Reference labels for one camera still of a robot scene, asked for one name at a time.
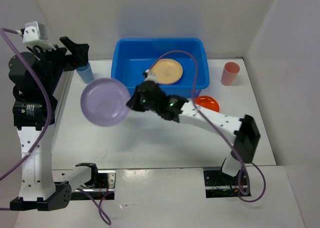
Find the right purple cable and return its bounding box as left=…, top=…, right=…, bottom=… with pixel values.
left=147, top=50, right=267, bottom=203

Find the purple plastic plate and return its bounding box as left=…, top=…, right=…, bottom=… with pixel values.
left=80, top=78, right=131, bottom=127

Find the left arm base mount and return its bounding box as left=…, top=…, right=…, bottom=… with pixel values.
left=65, top=169, right=117, bottom=201

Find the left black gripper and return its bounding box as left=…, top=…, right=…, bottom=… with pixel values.
left=28, top=36, right=90, bottom=94

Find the orange plastic plate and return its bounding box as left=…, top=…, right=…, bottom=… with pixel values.
left=194, top=95, right=220, bottom=112

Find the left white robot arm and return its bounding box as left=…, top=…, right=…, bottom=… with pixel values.
left=8, top=37, right=100, bottom=211

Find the blue plastic bin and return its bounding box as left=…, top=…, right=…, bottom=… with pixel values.
left=111, top=38, right=210, bottom=98

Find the pink plastic plate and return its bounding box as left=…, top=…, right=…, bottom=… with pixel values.
left=157, top=80, right=179, bottom=85

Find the pink plastic cup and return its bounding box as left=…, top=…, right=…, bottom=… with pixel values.
left=221, top=62, right=240, bottom=86

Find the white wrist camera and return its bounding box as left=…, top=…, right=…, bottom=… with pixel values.
left=143, top=69, right=158, bottom=84
left=22, top=22, right=56, bottom=51

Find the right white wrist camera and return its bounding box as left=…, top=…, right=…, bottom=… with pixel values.
left=143, top=69, right=158, bottom=84

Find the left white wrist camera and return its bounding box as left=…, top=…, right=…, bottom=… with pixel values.
left=22, top=22, right=56, bottom=51

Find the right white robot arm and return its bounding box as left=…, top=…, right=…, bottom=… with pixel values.
left=126, top=81, right=261, bottom=184

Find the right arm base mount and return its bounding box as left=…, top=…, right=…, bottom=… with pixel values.
left=203, top=169, right=251, bottom=198

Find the blue plastic cup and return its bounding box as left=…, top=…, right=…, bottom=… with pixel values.
left=75, top=63, right=94, bottom=84

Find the yellow plastic plate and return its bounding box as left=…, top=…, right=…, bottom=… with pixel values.
left=150, top=59, right=183, bottom=85

